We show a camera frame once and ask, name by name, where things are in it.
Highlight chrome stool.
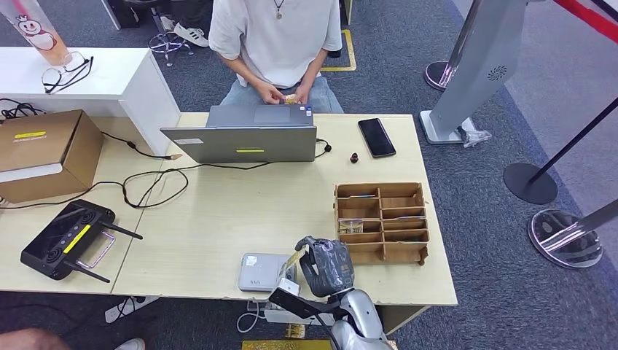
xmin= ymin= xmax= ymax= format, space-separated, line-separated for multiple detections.
xmin=146 ymin=0 xmax=194 ymax=66

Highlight long black cable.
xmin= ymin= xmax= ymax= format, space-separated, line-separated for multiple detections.
xmin=0 ymin=138 xmax=333 ymax=211

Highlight black-rimmed eyeglasses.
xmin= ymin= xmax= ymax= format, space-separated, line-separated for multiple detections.
xmin=41 ymin=54 xmax=95 ymax=95

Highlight black cable bundle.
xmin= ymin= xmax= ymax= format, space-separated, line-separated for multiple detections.
xmin=0 ymin=98 xmax=47 ymax=120

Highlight grey card reader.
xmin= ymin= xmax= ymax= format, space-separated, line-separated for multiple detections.
xmin=237 ymin=253 xmax=291 ymax=293

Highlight person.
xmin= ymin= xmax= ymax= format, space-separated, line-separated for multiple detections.
xmin=208 ymin=0 xmax=345 ymax=114

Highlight grey laptop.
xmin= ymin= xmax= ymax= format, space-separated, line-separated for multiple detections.
xmin=160 ymin=104 xmax=318 ymax=164

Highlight wooden card organizer box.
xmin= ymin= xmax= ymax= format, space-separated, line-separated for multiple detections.
xmin=334 ymin=182 xmax=431 ymax=267

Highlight blurred pink object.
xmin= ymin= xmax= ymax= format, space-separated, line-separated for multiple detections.
xmin=0 ymin=328 xmax=71 ymax=350

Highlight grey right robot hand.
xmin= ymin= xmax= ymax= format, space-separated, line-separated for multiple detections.
xmin=295 ymin=236 xmax=357 ymax=298

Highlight orange cup with snowman print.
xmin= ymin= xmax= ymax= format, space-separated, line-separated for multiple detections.
xmin=0 ymin=0 xmax=72 ymax=67

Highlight white power strip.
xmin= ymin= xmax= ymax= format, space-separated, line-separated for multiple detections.
xmin=103 ymin=295 xmax=160 ymax=324
xmin=264 ymin=308 xmax=337 ymax=327

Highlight chrome stanchion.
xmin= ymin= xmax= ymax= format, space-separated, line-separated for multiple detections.
xmin=423 ymin=0 xmax=484 ymax=92
xmin=527 ymin=198 xmax=618 ymax=270

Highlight white cable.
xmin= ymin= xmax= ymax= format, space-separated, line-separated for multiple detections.
xmin=235 ymin=301 xmax=265 ymax=334

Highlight red barrier belt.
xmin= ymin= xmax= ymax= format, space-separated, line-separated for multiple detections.
xmin=552 ymin=0 xmax=618 ymax=44

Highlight person's right hand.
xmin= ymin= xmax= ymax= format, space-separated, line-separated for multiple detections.
xmin=254 ymin=82 xmax=286 ymax=106

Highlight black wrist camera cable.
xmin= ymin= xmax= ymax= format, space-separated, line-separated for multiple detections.
xmin=314 ymin=314 xmax=338 ymax=348

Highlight white cabinet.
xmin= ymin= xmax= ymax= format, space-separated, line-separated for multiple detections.
xmin=0 ymin=47 xmax=181 ymax=157

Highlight black stanchion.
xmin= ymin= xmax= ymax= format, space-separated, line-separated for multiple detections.
xmin=503 ymin=96 xmax=618 ymax=206

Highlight black smartphone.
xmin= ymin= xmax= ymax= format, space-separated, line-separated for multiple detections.
xmin=357 ymin=117 xmax=397 ymax=160

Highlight silver kiosk stand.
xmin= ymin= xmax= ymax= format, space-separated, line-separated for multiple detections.
xmin=418 ymin=0 xmax=530 ymax=146

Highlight black controller with antennas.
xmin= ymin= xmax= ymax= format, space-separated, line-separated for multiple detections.
xmin=20 ymin=199 xmax=144 ymax=285

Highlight brown cardboard box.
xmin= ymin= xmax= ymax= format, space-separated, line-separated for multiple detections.
xmin=0 ymin=109 xmax=105 ymax=205

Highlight black cable with gold plug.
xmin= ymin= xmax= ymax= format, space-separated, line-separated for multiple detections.
xmin=100 ymin=131 xmax=184 ymax=161

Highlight person's left hand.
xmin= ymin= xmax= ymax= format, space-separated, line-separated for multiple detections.
xmin=292 ymin=83 xmax=313 ymax=105

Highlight clear plastic bag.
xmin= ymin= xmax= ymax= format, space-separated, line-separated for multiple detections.
xmin=458 ymin=117 xmax=493 ymax=148

